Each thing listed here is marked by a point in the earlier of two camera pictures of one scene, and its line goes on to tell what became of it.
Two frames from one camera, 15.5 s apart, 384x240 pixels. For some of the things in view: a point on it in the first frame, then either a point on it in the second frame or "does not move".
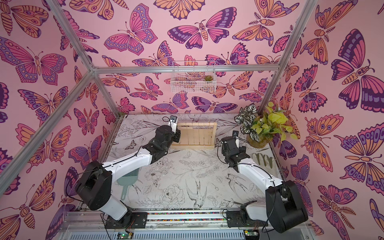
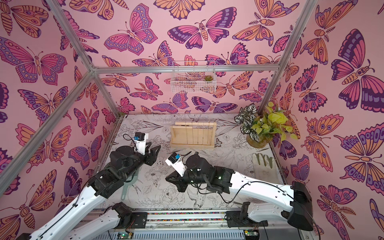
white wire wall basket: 193,77 does not move
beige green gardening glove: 268,164 does not move
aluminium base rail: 91,225 does not move
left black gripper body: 176,138 -> 148,159
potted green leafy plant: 271,122 does not move
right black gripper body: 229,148 -> 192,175
